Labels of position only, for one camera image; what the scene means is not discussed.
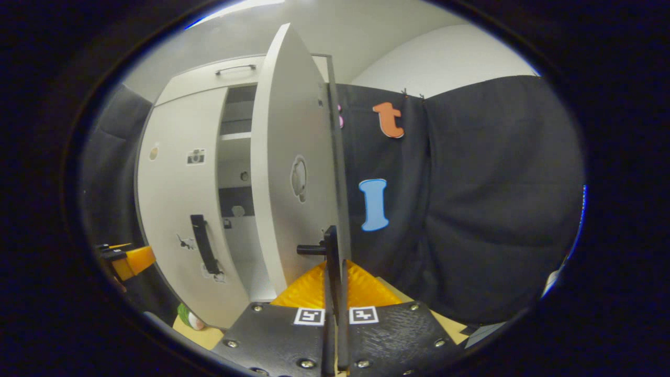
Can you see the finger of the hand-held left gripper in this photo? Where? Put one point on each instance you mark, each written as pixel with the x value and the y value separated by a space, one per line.
pixel 112 255

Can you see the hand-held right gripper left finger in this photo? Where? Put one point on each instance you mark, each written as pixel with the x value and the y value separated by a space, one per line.
pixel 328 340

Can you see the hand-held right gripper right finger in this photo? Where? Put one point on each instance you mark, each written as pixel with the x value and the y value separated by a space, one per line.
pixel 343 340

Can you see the white shoe cabinet door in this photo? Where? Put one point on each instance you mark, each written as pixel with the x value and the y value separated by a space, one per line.
pixel 178 209
pixel 282 157

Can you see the white double-door shoe cabinet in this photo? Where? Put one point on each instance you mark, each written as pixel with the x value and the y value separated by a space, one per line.
pixel 238 180

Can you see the white cabinet drawer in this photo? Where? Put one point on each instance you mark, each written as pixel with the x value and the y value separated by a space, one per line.
pixel 209 81

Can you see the black backdrop cloth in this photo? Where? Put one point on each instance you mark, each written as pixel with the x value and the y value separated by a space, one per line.
pixel 497 209
pixel 112 173

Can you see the green white round toy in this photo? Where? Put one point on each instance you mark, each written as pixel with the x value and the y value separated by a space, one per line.
pixel 189 317

